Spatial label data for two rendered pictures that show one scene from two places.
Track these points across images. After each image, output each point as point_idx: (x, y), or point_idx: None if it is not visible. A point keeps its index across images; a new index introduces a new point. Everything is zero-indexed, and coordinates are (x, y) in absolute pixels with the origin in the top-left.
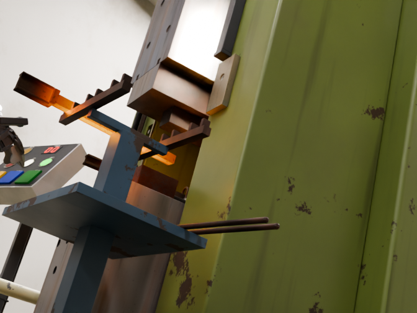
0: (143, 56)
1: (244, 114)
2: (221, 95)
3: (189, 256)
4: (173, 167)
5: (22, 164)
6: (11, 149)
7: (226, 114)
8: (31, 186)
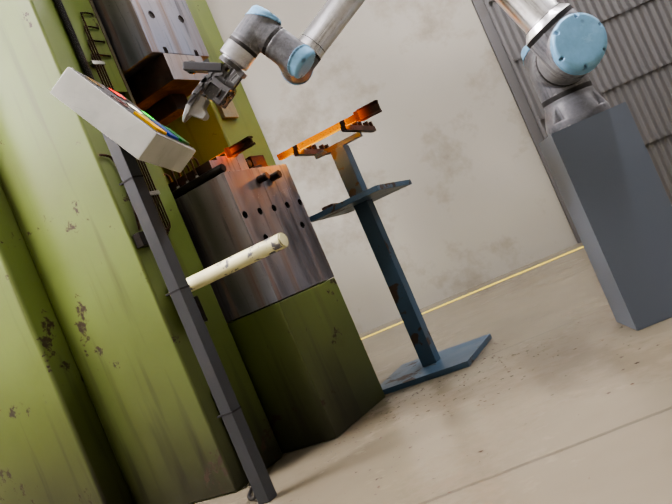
0: (153, 24)
1: (257, 131)
2: (233, 108)
3: None
4: None
5: (186, 120)
6: (208, 104)
7: (239, 125)
8: (195, 150)
